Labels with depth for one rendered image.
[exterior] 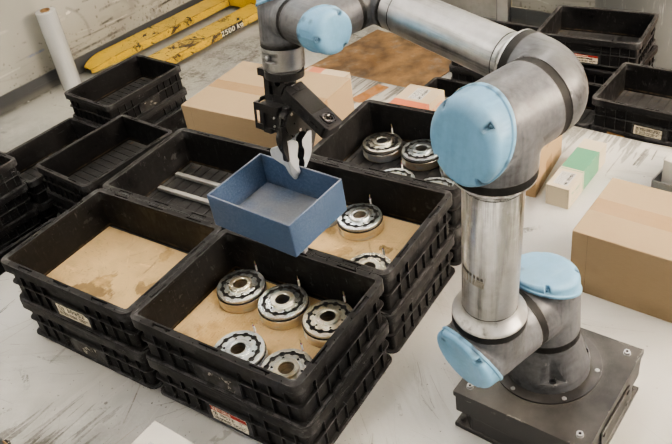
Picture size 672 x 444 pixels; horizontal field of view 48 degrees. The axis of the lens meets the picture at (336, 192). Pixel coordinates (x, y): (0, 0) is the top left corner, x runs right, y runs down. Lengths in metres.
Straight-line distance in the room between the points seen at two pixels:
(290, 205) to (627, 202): 0.74
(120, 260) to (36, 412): 0.37
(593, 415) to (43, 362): 1.16
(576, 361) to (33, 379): 1.13
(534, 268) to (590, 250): 0.39
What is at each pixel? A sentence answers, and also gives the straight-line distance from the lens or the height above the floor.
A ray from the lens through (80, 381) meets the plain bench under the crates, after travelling 1.77.
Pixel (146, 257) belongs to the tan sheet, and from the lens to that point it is 1.80.
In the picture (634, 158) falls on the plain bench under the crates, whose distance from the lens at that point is 2.19.
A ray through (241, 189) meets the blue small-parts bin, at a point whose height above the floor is 1.09.
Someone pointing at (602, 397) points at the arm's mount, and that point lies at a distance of 1.41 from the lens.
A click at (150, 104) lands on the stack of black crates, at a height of 0.51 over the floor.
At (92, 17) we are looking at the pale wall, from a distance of 5.09.
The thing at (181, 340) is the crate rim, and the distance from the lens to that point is 1.42.
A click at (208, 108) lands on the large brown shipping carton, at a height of 0.90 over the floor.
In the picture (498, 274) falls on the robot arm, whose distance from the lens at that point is 1.10.
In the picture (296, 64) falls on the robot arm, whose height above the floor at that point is 1.33.
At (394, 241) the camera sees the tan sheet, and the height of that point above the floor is 0.83.
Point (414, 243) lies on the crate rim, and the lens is 1.51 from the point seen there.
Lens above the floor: 1.88
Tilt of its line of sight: 35 degrees down
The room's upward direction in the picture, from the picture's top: 9 degrees counter-clockwise
